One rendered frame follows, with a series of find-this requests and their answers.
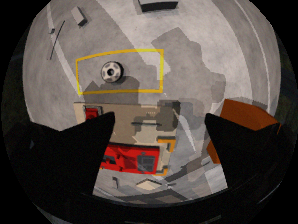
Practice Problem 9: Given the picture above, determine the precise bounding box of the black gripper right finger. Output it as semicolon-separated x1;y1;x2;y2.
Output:
205;113;281;189

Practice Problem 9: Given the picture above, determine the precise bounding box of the black rubber tyre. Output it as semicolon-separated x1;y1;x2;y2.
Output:
101;61;124;84

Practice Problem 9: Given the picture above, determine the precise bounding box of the yellow rectangular outline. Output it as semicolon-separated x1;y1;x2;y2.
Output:
76;48;164;95

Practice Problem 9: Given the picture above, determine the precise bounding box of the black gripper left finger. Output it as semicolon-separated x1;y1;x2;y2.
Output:
25;112;114;196

